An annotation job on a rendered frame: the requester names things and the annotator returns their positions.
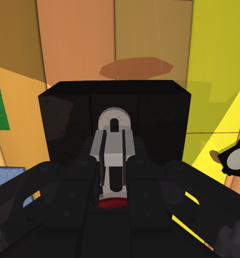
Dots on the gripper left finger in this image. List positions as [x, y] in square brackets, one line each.
[75, 181]

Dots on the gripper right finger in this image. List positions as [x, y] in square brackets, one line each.
[148, 181]

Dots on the dark red disc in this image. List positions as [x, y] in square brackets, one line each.
[111, 202]

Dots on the black box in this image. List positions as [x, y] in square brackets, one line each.
[156, 121]

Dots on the grey slotted oval piece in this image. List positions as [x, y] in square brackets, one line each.
[103, 120]

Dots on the blue flat box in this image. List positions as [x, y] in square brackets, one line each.
[3, 175]

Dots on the black round part grey face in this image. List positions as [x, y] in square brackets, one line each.
[237, 159]

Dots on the brown octagonal disc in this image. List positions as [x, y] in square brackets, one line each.
[136, 68]

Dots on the yellow mat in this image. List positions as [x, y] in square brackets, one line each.
[216, 60]

